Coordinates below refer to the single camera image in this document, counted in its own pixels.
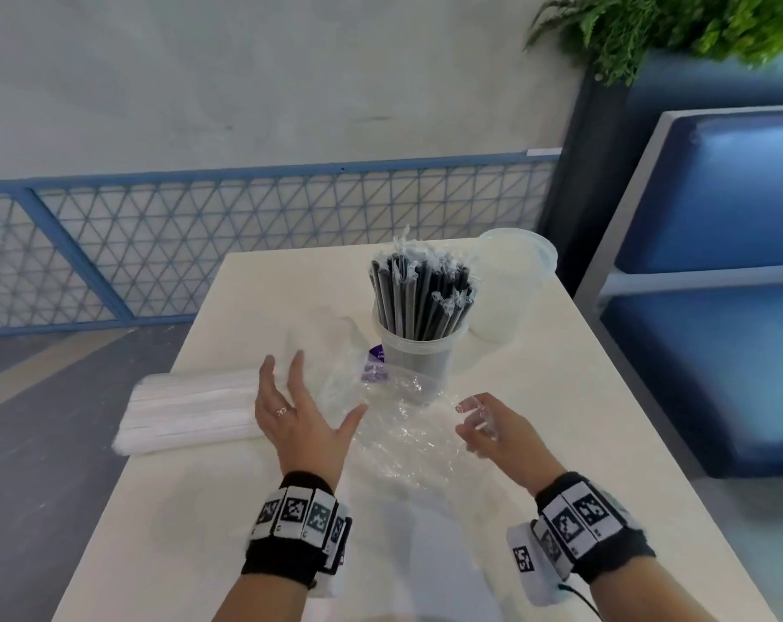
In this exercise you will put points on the pack of white straws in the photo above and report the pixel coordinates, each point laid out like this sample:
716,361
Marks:
190,408

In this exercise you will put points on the clear bag of black straws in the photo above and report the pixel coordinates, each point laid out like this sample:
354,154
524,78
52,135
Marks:
404,440

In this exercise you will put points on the green fern plant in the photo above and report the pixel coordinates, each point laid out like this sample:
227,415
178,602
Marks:
657,25

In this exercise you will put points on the person's left hand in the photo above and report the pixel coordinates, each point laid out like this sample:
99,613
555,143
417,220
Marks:
300,440

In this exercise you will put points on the dark planter box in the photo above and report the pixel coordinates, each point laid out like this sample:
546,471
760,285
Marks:
573,200

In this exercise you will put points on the black right wristband with markers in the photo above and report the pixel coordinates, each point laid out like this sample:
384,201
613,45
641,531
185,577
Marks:
618,557

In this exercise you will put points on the white tag on fence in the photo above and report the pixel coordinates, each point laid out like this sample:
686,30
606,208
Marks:
545,152

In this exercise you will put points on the person's right hand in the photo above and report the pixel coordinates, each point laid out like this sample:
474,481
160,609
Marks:
508,440

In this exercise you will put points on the person's left forearm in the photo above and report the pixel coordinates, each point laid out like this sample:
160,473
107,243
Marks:
262,602

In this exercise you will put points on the bunch of black straws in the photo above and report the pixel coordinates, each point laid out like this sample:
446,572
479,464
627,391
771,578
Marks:
417,297

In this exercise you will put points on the blue mesh fence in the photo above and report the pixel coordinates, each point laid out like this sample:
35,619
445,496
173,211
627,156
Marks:
171,178

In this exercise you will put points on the blue bench back cushion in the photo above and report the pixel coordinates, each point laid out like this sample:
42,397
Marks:
722,207

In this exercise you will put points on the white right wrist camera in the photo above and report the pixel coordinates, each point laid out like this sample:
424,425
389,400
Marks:
524,560

